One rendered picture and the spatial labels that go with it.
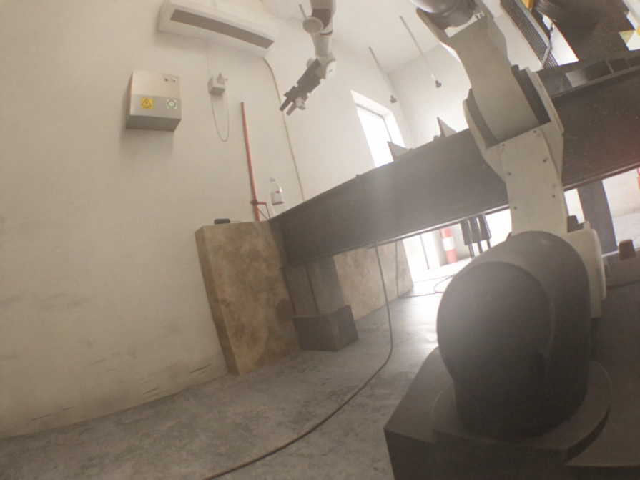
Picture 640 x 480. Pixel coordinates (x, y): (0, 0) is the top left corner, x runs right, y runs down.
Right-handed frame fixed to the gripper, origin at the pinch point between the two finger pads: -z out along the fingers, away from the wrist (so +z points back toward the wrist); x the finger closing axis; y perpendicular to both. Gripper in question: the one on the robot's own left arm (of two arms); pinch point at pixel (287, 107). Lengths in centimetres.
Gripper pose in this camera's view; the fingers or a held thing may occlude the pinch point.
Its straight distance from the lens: 130.7
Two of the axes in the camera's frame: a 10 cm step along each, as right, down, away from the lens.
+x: -4.5, 0.1, -8.9
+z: 6.3, -7.0, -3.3
